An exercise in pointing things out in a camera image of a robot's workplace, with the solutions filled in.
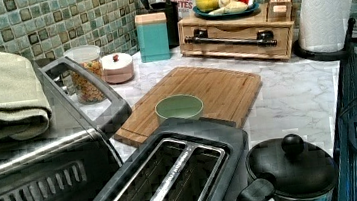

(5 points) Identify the teal plate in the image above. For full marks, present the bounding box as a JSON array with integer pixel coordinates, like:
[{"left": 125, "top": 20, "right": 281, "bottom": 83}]
[{"left": 192, "top": 3, "right": 260, "bottom": 20}]

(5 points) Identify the tea bag box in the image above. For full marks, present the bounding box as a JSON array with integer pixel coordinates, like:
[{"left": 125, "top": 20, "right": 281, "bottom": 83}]
[{"left": 267, "top": 0, "right": 293, "bottom": 22}]

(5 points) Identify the black kettle with lid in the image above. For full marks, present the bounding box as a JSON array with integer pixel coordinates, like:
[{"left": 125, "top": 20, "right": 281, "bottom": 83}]
[{"left": 236, "top": 134, "right": 338, "bottom": 201}]

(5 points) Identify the clear cereal jar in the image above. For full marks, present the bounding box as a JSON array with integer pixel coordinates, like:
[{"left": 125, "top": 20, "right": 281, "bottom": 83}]
[{"left": 62, "top": 43, "right": 108, "bottom": 107}]

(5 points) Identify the folded beige towel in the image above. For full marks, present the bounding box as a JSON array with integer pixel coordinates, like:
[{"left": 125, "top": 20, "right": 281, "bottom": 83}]
[{"left": 0, "top": 52, "right": 52, "bottom": 141}]

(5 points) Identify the bamboo cutting board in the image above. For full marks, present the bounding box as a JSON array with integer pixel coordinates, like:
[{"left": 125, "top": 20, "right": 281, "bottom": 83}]
[{"left": 114, "top": 66, "right": 261, "bottom": 147}]

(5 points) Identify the pink canister white lid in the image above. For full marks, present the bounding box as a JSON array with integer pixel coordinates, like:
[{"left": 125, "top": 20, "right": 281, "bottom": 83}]
[{"left": 100, "top": 52, "right": 134, "bottom": 84}]

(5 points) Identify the black drawer handle bar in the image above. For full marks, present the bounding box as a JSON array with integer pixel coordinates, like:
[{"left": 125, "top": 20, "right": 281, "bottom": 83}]
[{"left": 184, "top": 29, "right": 278, "bottom": 47}]

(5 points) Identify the plush banana toy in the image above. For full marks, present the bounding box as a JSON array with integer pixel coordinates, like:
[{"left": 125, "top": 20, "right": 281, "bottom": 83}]
[{"left": 211, "top": 0, "right": 248, "bottom": 14}]

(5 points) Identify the wooden drawer box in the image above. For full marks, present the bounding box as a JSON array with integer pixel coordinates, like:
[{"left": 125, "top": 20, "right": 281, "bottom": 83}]
[{"left": 178, "top": 4, "right": 294, "bottom": 60}]

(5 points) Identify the paper towel roll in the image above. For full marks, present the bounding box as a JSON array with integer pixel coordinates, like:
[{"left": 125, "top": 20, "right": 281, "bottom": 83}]
[{"left": 299, "top": 0, "right": 352, "bottom": 53}]

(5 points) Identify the teal canister wooden lid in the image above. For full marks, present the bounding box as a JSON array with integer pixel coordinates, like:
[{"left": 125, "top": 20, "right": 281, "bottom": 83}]
[{"left": 135, "top": 12, "right": 171, "bottom": 63}]

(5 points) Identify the black paper towel holder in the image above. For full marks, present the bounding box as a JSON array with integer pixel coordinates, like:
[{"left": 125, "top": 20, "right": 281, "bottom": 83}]
[{"left": 292, "top": 18, "right": 355, "bottom": 62}]

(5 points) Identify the silver toaster oven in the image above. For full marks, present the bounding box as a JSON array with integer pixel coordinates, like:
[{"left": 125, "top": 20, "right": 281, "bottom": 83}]
[{"left": 0, "top": 57, "right": 131, "bottom": 201}]

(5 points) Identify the green ceramic bowl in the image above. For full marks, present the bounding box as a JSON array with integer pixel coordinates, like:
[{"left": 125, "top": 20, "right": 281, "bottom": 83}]
[{"left": 154, "top": 94, "right": 204, "bottom": 124}]

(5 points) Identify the black two-slot toaster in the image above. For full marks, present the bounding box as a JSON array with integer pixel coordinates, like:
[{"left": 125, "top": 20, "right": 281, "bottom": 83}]
[{"left": 92, "top": 118, "right": 248, "bottom": 201}]

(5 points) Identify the yellow lemon toy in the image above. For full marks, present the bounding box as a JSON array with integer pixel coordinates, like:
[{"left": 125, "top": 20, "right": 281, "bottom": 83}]
[{"left": 195, "top": 0, "right": 219, "bottom": 12}]

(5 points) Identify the black utensil holder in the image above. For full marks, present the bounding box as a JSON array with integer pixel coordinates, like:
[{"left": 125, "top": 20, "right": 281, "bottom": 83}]
[{"left": 150, "top": 1, "right": 180, "bottom": 48}]

